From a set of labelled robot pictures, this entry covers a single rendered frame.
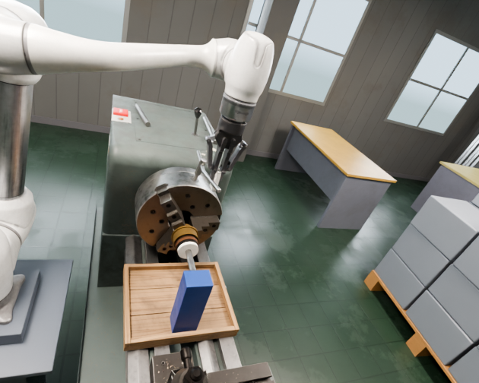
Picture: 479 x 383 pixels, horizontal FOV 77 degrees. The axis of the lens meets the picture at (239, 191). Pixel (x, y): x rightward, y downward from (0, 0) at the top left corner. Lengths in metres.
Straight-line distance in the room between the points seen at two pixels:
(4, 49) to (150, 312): 0.80
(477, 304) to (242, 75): 2.24
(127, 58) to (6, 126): 0.41
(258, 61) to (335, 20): 3.78
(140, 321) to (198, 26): 3.36
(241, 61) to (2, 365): 1.06
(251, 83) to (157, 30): 3.14
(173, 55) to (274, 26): 3.05
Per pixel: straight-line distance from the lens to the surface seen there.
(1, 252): 1.08
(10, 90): 0.99
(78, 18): 3.87
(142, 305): 1.10
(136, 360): 1.04
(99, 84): 4.01
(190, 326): 1.05
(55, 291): 1.32
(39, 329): 1.24
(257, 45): 0.77
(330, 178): 3.53
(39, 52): 0.77
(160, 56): 0.84
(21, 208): 1.18
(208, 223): 1.10
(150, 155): 1.16
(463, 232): 2.64
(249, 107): 0.80
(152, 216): 1.10
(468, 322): 2.66
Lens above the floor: 1.78
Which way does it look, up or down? 30 degrees down
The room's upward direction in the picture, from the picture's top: 20 degrees clockwise
